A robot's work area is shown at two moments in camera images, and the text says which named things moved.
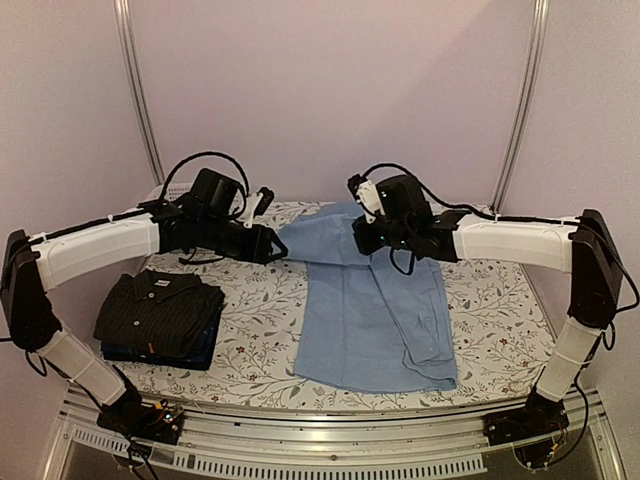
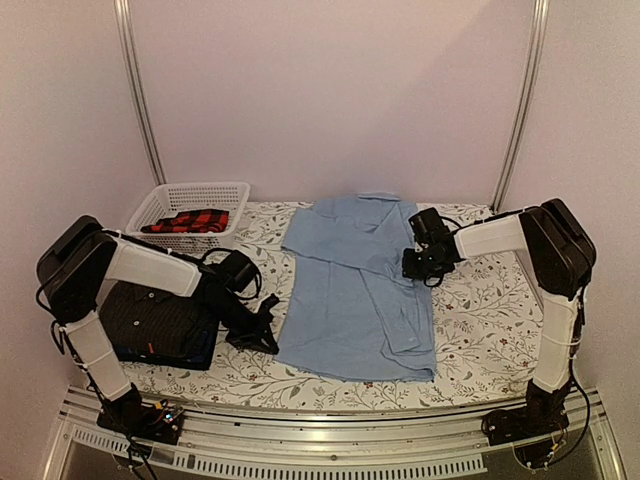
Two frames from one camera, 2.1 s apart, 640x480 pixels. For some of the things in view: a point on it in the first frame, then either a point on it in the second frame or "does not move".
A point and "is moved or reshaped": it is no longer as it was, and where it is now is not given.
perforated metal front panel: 277,466 does not move
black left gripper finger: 266,236 → 259,339
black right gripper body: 397,235 → 421,268
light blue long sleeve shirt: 367,322 is moved or reshaped
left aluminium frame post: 127,42 does not move
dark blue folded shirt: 198,358 does not move
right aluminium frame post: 526,104 does not move
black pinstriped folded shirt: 158,312 does not move
